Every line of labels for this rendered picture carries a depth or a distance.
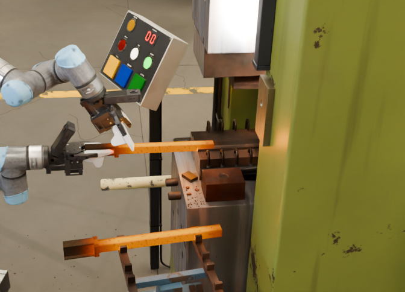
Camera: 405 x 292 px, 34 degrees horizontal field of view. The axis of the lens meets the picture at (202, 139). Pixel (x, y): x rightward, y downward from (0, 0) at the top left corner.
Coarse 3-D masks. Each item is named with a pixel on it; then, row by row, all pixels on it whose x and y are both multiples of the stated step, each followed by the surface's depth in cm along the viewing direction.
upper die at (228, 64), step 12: (204, 48) 185; (204, 60) 187; (216, 60) 187; (228, 60) 188; (240, 60) 188; (252, 60) 189; (204, 72) 188; (216, 72) 189; (228, 72) 190; (240, 72) 190; (252, 72) 191; (264, 72) 192
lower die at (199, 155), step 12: (192, 132) 220; (204, 132) 221; (216, 132) 221; (228, 132) 221; (240, 132) 222; (252, 132) 222; (204, 156) 205; (216, 156) 205; (228, 156) 205; (240, 156) 206
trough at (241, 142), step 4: (240, 140) 213; (244, 140) 213; (248, 140) 214; (252, 140) 214; (256, 140) 214; (216, 144) 212; (220, 144) 212; (224, 144) 213; (228, 144) 213; (232, 144) 213; (236, 144) 213; (240, 144) 213; (244, 144) 213; (248, 144) 214; (252, 144) 214; (256, 144) 214
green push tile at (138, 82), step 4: (136, 76) 244; (140, 76) 244; (132, 80) 246; (136, 80) 244; (140, 80) 242; (144, 80) 240; (132, 84) 245; (136, 84) 243; (140, 84) 241; (144, 84) 241; (128, 88) 246; (132, 88) 245; (136, 88) 243; (140, 88) 241
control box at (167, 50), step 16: (128, 16) 257; (128, 32) 255; (144, 32) 248; (160, 32) 241; (112, 48) 261; (128, 48) 253; (144, 48) 246; (160, 48) 239; (176, 48) 238; (128, 64) 251; (160, 64) 237; (176, 64) 241; (112, 80) 256; (160, 80) 240; (144, 96) 240; (160, 96) 243
